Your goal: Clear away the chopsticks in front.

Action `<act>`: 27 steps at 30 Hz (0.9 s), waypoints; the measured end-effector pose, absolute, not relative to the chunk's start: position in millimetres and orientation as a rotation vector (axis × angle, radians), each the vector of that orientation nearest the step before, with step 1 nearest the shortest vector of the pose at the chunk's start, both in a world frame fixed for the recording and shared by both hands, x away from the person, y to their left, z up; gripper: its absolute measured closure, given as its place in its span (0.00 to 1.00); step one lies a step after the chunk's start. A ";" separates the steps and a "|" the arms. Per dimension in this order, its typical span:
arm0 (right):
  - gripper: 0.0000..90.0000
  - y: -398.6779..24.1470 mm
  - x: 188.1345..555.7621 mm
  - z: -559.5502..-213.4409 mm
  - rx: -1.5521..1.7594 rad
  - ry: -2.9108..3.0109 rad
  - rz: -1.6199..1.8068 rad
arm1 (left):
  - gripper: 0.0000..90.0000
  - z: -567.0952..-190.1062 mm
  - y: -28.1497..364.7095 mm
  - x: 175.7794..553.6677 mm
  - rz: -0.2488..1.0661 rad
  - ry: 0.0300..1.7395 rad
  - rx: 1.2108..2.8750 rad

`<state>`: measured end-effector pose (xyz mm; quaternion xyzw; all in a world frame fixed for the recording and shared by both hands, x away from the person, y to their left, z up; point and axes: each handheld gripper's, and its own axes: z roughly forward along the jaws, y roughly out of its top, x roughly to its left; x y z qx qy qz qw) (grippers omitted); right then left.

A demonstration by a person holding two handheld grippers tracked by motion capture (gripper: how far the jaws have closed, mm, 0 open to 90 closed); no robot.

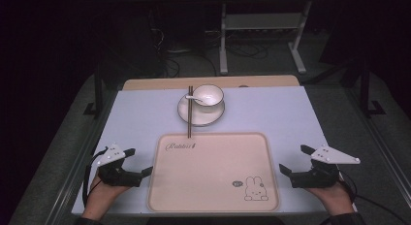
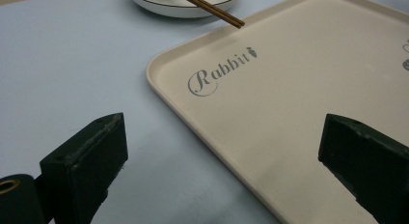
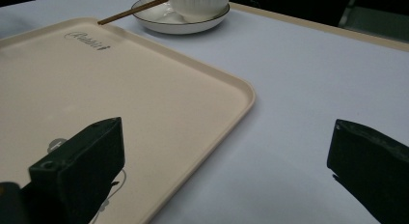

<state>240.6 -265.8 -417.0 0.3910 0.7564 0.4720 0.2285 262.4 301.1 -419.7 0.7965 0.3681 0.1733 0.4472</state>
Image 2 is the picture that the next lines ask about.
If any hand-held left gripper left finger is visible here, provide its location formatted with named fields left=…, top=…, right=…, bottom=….
left=39, top=112, right=129, bottom=224

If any brown chopstick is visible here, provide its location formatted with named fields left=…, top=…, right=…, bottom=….
left=172, top=0, right=242, bottom=29
left=179, top=0, right=246, bottom=27

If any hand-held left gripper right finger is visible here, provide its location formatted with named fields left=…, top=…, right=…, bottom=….
left=317, top=113, right=409, bottom=224

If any beige plastic tray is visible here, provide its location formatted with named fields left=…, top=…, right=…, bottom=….
left=146, top=0, right=409, bottom=224

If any white plate with dark rim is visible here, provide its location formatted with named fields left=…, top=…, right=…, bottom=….
left=127, top=0, right=244, bottom=19

